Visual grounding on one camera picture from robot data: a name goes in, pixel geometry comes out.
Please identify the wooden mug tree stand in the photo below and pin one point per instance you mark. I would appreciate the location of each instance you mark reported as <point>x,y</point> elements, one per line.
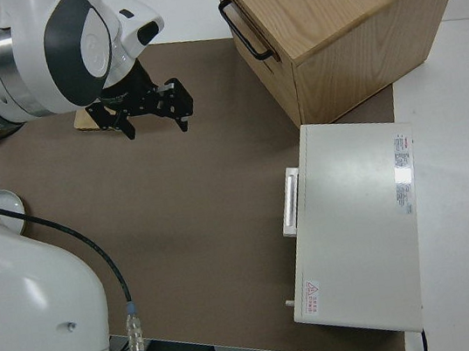
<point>83,121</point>

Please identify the white toaster oven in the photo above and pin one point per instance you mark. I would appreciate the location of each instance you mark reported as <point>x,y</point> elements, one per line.
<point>356,219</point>

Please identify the light wooden drawer box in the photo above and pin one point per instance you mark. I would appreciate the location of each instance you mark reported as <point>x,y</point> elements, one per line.
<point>345,0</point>

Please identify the brown table mat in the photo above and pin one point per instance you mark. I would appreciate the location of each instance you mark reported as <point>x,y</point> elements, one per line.
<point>200,211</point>

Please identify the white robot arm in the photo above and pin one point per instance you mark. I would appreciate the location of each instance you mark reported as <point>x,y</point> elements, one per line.
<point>34,280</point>

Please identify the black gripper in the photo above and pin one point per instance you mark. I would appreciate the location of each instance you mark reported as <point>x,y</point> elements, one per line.
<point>139,101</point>

